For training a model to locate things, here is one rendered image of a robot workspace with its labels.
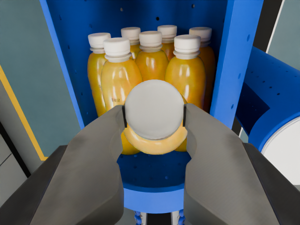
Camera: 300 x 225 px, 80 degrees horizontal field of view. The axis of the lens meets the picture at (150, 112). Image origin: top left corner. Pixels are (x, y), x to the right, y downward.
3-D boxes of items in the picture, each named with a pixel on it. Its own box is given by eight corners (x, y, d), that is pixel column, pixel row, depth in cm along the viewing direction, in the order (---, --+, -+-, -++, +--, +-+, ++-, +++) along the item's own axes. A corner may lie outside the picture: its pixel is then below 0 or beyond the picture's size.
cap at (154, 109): (118, 114, 13) (111, 110, 12) (152, 76, 14) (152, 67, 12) (156, 150, 13) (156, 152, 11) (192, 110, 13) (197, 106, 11)
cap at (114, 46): (111, 50, 30) (109, 38, 29) (134, 50, 29) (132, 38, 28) (100, 56, 26) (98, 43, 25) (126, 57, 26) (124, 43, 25)
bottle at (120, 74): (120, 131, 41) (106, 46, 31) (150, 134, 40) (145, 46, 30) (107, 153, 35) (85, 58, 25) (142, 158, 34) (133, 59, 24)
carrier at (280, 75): (230, 23, 111) (190, 53, 121) (371, 78, 37) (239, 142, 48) (250, 59, 122) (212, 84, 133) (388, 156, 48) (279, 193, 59)
